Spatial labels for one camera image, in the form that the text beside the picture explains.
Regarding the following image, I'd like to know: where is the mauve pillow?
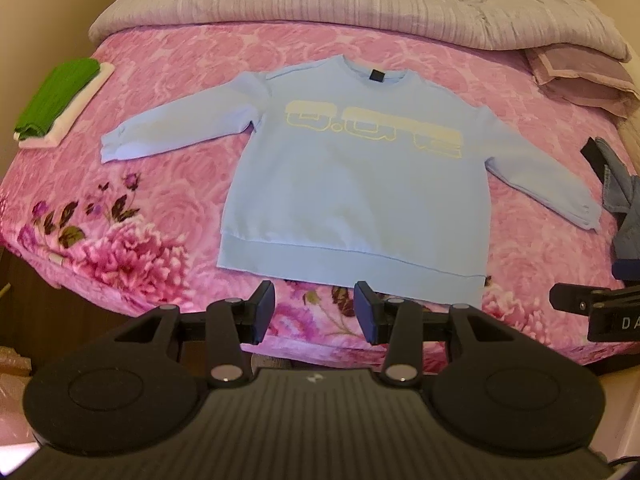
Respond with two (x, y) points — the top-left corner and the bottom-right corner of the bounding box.
(524, 44), (639, 119)

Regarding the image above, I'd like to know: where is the green folded garment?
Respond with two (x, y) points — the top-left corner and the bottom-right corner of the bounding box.
(14, 58), (100, 141)

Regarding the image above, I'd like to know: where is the pink floral bed blanket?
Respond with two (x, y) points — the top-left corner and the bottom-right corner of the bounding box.
(1, 23), (639, 367)

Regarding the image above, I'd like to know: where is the white folded garment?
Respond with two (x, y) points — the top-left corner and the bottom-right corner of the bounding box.
(14, 63), (115, 150)

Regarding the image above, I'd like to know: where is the light blue sweatshirt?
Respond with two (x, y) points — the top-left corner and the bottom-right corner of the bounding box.
(101, 56), (601, 307)

